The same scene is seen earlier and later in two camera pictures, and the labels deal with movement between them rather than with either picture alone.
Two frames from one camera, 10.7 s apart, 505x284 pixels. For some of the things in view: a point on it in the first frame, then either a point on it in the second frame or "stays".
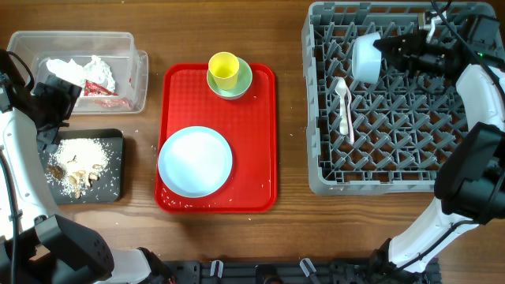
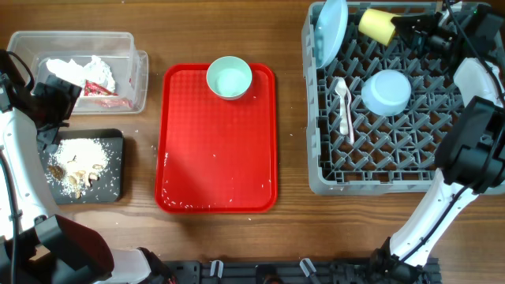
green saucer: [244, 81] stays
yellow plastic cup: [224, 66] to [377, 24]
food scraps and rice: [76, 164] stays
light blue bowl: [366, 57] to [387, 92]
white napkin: [95, 71] stays
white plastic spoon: [341, 88] stays
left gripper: [64, 95] stays
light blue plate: [195, 162] to [330, 29]
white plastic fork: [349, 121] stays
